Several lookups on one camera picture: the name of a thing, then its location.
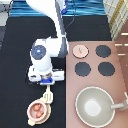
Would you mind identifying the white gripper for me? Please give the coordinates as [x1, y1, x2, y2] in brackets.
[28, 66, 64, 85]

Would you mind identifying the wooden spatula tool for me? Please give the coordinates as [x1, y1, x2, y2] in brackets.
[43, 86, 53, 104]

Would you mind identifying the small terracotta pot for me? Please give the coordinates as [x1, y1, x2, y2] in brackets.
[27, 103, 47, 121]

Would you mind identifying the pink pot lid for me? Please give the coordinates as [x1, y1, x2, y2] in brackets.
[73, 45, 89, 58]

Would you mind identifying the round wooden plate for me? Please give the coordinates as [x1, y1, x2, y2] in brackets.
[27, 98, 51, 126]

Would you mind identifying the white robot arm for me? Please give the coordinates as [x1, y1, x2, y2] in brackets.
[26, 0, 69, 85]

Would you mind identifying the black burner front left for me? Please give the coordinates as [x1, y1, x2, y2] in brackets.
[75, 62, 91, 77]

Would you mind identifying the black burner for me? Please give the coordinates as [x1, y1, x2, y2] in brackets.
[96, 45, 111, 58]
[98, 62, 115, 76]
[75, 62, 91, 77]

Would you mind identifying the pink stove board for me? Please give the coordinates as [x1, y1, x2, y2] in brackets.
[66, 41, 128, 128]

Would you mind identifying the large grey pan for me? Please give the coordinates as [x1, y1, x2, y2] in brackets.
[75, 87, 128, 128]

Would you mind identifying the black burner front right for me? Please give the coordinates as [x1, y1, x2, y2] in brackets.
[98, 62, 115, 76]

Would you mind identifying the black burner rear right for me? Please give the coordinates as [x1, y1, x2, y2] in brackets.
[96, 45, 111, 58]

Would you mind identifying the blue striped cloth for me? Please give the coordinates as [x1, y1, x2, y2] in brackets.
[10, 0, 105, 17]

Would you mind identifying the wooden slatted furniture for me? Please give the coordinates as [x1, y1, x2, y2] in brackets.
[103, 0, 128, 40]

